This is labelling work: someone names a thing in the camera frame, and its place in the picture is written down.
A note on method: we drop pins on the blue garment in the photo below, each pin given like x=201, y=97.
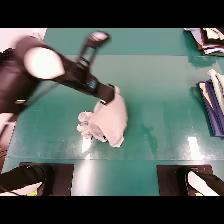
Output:
x=213, y=116

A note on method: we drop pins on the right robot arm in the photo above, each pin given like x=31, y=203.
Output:
x=203, y=181

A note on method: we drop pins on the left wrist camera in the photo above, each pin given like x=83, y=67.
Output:
x=97, y=36

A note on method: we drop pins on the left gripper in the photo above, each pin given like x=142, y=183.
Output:
x=104, y=92

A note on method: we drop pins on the pale grey shirt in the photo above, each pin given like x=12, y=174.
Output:
x=111, y=120

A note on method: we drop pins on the white garment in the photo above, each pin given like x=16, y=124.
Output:
x=216, y=85

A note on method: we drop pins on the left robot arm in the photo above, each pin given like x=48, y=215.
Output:
x=13, y=76

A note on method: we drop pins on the heap of clothes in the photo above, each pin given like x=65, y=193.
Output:
x=210, y=41

